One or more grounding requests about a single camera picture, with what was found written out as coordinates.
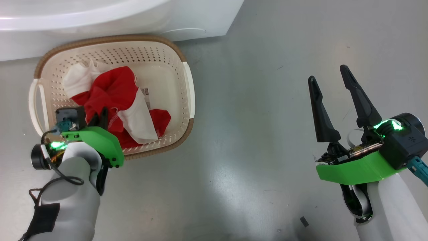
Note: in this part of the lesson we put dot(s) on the left gripper body green plate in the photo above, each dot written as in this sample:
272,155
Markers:
100,140

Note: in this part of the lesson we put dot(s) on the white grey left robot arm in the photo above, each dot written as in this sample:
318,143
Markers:
70,207

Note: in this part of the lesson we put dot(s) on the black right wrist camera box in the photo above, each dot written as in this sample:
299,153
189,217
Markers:
404,147

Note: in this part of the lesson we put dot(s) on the printed basket label sticker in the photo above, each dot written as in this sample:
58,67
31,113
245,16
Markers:
146,98

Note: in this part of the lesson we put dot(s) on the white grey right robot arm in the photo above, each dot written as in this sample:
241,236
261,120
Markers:
391,214

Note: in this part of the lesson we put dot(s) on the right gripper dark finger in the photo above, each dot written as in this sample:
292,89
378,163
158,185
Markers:
322,117
364,107

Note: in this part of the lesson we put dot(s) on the cream laundry basket brown rim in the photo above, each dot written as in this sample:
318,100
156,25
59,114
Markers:
167,73

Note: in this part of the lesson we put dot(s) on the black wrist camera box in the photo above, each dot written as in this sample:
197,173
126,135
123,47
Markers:
68,115
404,147

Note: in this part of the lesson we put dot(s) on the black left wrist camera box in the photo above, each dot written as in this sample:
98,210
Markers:
68,115

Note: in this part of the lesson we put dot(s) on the small black floor scrap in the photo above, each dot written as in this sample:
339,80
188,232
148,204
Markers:
304,221

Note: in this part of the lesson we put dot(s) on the red and white garment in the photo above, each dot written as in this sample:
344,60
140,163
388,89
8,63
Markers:
113,90

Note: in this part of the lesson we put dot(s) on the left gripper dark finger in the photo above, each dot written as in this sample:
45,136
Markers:
94,121
104,118

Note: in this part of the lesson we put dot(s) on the white front-load washing machine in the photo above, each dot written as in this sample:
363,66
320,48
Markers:
100,20

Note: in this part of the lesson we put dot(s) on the right gripper body green plate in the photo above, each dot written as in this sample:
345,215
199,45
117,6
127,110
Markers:
354,169

